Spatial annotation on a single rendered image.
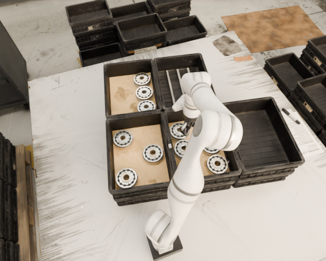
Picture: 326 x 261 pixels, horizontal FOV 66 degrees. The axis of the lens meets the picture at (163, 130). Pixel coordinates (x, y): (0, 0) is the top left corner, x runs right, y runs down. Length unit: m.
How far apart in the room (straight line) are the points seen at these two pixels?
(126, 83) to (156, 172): 0.62
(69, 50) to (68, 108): 1.63
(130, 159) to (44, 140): 0.59
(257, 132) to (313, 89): 1.11
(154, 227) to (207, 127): 0.42
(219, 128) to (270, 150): 0.83
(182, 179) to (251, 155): 0.72
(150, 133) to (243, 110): 0.54
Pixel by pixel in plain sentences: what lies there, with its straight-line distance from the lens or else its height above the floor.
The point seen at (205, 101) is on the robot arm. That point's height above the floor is 1.41.
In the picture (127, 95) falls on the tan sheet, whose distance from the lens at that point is 1.51.
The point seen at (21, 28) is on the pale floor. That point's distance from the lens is 3.87.
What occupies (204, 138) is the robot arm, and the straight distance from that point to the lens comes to 0.59.
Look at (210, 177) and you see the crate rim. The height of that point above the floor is 0.92.
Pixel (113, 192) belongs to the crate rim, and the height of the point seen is 0.93.
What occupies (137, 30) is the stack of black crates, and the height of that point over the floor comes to 0.49.
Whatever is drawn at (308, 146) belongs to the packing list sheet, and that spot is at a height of 0.70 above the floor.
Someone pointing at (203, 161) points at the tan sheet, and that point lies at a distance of 1.28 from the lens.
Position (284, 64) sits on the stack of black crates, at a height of 0.27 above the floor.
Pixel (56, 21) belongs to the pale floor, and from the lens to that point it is 3.79.
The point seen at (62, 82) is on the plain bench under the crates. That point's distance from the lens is 1.89.
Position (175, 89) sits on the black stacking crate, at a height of 0.83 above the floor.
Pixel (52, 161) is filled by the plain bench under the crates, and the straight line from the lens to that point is 1.55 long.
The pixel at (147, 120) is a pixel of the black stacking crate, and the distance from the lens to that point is 1.33.
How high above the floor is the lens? 1.98
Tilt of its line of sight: 58 degrees down
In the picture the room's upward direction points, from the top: 1 degrees counter-clockwise
